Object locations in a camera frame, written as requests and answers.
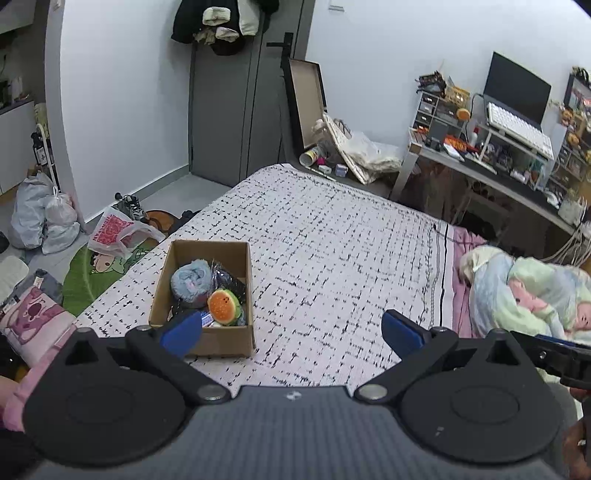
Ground cardboard box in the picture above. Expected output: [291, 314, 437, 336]
[148, 239, 256, 358]

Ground grey desktop drawer organizer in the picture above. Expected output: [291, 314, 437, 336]
[412, 90, 462, 132]

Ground white desk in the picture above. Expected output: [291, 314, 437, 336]
[392, 128, 591, 241]

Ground person's right hand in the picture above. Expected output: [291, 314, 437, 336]
[562, 387, 591, 480]

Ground burger plush toy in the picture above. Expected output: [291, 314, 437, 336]
[206, 288, 243, 326]

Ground small tied white bag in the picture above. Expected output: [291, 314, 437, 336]
[44, 187, 79, 227]

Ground pastel fleece blanket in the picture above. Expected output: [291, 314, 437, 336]
[459, 244, 591, 344]

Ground pink bed sheet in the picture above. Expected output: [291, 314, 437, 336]
[0, 226, 488, 432]

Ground framed picture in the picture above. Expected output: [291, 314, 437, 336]
[563, 74, 591, 121]

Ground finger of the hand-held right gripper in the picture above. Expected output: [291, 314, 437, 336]
[510, 331, 591, 388]

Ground hanging dark clothes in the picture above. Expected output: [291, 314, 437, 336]
[171, 0, 280, 57]

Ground blue fluffy plush toy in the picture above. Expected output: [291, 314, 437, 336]
[170, 260, 214, 308]

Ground green leaf cartoon rug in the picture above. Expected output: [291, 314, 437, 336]
[61, 242, 153, 317]

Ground grey white sneaker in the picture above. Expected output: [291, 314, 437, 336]
[115, 193, 145, 222]

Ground large white garbage bag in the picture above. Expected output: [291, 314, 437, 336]
[10, 172, 58, 250]

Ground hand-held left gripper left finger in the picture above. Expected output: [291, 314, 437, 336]
[58, 308, 232, 407]

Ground flat white plastic bag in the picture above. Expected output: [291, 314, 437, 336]
[41, 222, 81, 256]

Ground folded white towel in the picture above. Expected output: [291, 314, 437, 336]
[0, 255, 29, 303]

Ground dark item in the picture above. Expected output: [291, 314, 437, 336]
[210, 261, 249, 305]

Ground black door handle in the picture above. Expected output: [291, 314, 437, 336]
[267, 32, 294, 79]

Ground white keyboard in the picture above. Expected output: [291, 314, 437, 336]
[487, 102, 555, 160]

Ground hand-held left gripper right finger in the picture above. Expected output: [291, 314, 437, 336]
[353, 308, 532, 407]

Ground black laptop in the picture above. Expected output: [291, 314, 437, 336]
[482, 52, 552, 132]

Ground white black checked bed cover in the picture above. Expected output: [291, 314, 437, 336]
[74, 162, 450, 393]

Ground grey door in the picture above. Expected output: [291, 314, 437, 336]
[188, 0, 317, 188]

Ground pink printed cushion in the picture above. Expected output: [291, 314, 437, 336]
[0, 285, 77, 365]

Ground black bottle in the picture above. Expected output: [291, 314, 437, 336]
[31, 131, 51, 167]

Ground black framed board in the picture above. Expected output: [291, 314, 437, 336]
[281, 58, 328, 155]

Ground brown round rug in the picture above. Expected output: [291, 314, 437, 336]
[143, 210, 181, 232]

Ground blue denim clothing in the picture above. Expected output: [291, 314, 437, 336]
[9, 269, 63, 305]

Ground cream canvas tote bag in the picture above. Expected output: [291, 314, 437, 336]
[322, 113, 402, 185]

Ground plastic bag with red print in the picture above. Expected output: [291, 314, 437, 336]
[87, 206, 166, 259]

